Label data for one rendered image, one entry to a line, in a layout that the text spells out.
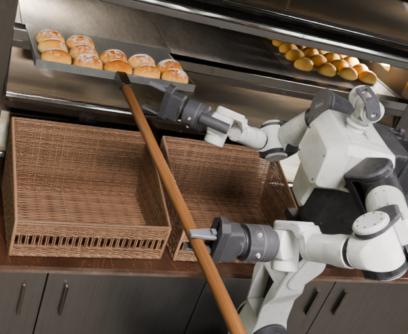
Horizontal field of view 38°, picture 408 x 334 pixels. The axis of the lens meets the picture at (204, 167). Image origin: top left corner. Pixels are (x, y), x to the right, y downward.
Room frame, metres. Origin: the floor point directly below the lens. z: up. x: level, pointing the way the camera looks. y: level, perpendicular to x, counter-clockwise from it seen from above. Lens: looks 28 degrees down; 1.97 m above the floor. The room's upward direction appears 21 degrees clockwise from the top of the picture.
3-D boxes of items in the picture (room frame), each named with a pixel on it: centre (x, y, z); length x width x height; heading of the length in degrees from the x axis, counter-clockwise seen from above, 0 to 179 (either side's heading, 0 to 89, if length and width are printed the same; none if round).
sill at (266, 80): (2.38, 0.01, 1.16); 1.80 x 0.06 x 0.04; 118
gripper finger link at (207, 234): (1.10, -0.05, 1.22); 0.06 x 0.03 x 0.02; 119
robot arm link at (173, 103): (1.75, 0.14, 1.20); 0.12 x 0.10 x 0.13; 84
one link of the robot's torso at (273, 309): (1.57, -0.37, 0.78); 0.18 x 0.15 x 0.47; 29
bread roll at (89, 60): (1.81, 0.48, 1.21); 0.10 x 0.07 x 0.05; 124
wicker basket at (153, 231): (1.85, 0.38, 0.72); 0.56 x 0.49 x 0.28; 119
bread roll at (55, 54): (1.76, 0.57, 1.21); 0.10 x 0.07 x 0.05; 123
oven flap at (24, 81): (2.35, 0.00, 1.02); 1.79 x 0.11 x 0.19; 118
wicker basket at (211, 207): (2.13, -0.14, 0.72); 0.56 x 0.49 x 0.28; 118
